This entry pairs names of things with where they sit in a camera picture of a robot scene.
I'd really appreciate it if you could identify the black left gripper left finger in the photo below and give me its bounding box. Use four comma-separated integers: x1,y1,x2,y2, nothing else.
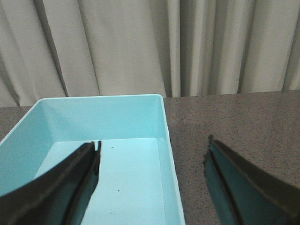
0,142,101,225

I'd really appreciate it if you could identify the light blue plastic box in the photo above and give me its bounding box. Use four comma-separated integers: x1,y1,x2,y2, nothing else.
0,94,185,225

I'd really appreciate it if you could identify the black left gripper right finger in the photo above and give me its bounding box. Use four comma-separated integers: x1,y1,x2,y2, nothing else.
203,135,300,225

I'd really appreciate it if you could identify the grey pleated curtain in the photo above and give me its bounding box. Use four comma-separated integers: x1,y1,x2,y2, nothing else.
0,0,300,107

